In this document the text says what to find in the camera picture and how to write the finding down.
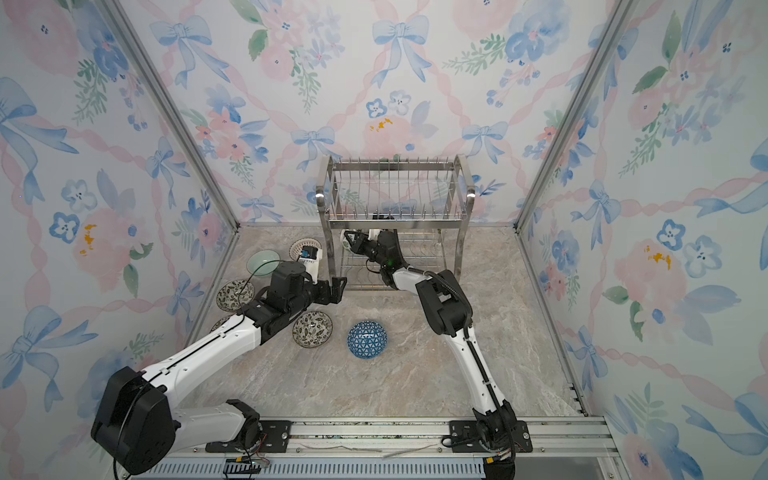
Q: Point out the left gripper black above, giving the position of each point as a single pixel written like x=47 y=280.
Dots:
x=337 y=291

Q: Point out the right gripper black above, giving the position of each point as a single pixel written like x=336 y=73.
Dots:
x=362 y=243

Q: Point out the steel two-tier dish rack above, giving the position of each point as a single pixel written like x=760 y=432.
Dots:
x=429 y=202

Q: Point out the blue triangle pattern bowl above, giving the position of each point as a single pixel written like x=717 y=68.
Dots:
x=367 y=339

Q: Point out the green leaf pattern bowl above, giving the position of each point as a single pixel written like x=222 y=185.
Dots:
x=346 y=238

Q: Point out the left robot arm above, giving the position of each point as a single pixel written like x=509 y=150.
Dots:
x=139 y=420

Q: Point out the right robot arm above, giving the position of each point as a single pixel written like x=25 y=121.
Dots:
x=449 y=314

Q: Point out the black floral bowl centre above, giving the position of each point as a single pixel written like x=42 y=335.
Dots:
x=312 y=329

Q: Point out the maroon patterned white bowl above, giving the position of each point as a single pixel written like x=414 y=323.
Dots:
x=297 y=246

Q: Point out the mint green bowl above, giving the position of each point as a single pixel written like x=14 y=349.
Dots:
x=263 y=263

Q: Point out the black floral bowl upper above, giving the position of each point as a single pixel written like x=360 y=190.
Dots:
x=234 y=295

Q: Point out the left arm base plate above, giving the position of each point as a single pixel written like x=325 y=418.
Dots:
x=263 y=436

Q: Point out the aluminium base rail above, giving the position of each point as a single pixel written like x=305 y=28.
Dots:
x=407 y=448

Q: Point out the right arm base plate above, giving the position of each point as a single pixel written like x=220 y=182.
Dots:
x=467 y=436

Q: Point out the right aluminium frame post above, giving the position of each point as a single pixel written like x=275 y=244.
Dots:
x=607 y=42

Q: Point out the aluminium frame post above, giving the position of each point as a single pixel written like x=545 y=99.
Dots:
x=607 y=42
x=117 y=19

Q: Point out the left aluminium frame post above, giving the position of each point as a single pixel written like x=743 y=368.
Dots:
x=117 y=19

